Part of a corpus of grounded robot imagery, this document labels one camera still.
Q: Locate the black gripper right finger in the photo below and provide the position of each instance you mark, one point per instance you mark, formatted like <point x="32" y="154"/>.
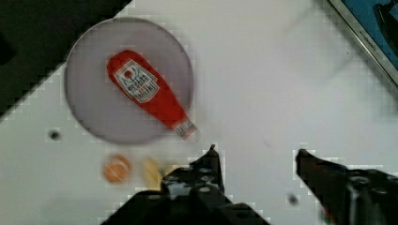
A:
<point x="350" y="196"/>

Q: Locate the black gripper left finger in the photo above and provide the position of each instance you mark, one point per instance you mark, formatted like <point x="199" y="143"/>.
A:
<point x="192" y="195"/>

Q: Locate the red plush ketchup bottle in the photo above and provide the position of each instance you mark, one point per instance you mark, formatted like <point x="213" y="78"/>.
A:
<point x="143" y="85"/>

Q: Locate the grey round plate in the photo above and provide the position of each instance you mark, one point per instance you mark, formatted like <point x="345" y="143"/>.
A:
<point x="98" y="105"/>

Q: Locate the yellow plush banana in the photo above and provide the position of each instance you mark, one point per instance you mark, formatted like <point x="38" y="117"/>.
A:
<point x="153" y="173"/>

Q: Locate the orange plush fruit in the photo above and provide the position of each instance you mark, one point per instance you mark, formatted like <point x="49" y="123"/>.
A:
<point x="116" y="169"/>

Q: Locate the silver toaster oven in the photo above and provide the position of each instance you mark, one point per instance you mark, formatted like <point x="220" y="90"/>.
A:
<point x="374" y="24"/>

